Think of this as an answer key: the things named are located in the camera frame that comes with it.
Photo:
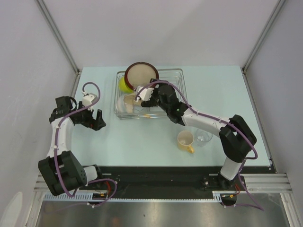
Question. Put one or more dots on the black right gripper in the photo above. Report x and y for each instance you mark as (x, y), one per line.
(151, 103)

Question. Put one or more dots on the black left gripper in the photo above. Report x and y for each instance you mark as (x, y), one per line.
(94, 124)

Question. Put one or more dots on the white bowl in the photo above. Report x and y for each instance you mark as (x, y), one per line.
(120, 105)

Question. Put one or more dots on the red rimmed beige plate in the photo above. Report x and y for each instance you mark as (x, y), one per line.
(139, 74)

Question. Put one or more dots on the lime green bowl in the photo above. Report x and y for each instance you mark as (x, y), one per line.
(123, 86)

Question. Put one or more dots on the yellow mug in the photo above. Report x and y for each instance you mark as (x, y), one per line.
(185, 140)

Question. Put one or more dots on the beige bird pattern plate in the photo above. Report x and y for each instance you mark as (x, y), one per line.
(130, 102)

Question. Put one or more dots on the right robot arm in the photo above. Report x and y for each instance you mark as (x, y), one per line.
(236, 137)

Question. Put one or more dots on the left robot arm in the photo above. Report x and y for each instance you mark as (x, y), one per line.
(61, 170)

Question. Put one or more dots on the clear glass cup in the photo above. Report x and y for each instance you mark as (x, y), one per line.
(202, 137)

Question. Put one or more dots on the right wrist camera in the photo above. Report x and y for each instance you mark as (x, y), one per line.
(143, 94)

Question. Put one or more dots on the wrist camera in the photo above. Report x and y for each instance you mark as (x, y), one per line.
(88, 99)
(143, 94)

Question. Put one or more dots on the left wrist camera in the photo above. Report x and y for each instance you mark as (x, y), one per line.
(88, 99)

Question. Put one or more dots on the metal wire dish rack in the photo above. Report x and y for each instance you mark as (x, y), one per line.
(173, 76)

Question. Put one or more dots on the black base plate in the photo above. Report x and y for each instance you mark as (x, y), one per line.
(172, 183)

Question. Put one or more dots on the aluminium frame rail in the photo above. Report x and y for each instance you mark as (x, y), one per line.
(267, 183)

